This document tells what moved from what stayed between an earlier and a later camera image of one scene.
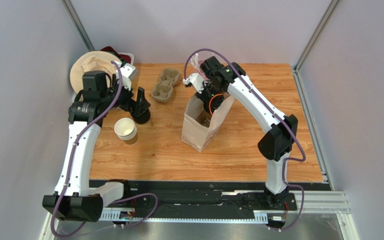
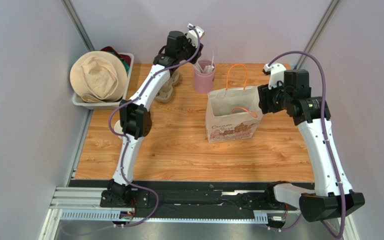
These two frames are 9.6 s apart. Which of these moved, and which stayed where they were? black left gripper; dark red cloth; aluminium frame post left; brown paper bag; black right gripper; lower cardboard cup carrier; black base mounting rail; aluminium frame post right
Moved: brown paper bag; black left gripper; black right gripper
Stayed: aluminium frame post right; aluminium frame post left; lower cardboard cup carrier; dark red cloth; black base mounting rail
